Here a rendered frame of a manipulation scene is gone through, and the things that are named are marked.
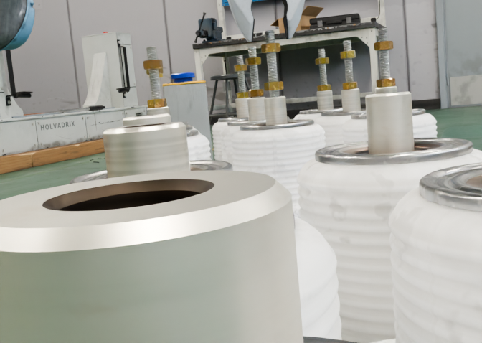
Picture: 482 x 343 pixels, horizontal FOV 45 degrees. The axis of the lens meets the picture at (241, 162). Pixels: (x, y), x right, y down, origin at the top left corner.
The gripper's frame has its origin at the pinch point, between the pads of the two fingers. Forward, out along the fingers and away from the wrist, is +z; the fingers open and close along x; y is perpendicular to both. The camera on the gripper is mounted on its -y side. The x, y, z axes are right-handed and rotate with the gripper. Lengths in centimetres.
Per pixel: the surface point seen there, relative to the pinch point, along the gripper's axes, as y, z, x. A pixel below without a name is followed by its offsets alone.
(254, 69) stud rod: 12.0, 3.7, 0.1
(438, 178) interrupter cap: -40.1, 9.7, 2.1
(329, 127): 9.7, 11.2, -8.0
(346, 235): -33.5, 13.0, 3.5
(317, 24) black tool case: 435, -46, -120
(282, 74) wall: 512, -8, -103
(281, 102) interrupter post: -0.3, 7.6, -0.5
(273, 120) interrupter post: -0.3, 9.3, 0.5
